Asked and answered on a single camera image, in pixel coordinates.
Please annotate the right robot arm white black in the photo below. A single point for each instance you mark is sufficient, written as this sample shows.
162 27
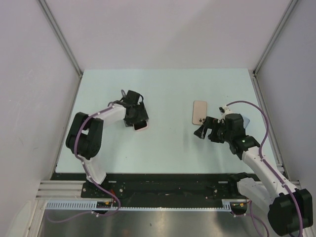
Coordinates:
288 208

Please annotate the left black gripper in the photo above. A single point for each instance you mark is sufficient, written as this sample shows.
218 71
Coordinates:
142 115

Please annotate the gold pink smartphone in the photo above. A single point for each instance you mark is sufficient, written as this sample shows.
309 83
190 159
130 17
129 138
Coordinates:
199 112

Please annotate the aluminium corner post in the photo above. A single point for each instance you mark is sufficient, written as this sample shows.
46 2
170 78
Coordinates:
276 34
59 35

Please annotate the phone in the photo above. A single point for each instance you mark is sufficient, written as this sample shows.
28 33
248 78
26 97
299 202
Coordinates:
246 121
140 125

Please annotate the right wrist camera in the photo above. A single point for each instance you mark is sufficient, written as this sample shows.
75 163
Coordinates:
225 110

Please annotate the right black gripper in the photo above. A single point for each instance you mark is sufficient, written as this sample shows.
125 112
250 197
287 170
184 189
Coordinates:
212 123

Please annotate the right aluminium side rail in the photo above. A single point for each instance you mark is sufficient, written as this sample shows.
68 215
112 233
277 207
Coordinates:
271 135

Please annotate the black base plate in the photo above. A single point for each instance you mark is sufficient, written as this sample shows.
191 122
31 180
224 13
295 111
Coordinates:
178 201

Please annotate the right aluminium corner post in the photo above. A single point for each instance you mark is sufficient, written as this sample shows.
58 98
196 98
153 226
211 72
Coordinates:
276 34

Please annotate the left aluminium corner post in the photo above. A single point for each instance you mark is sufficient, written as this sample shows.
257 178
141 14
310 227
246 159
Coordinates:
59 35

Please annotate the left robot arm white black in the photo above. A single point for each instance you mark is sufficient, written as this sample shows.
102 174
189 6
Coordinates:
84 138

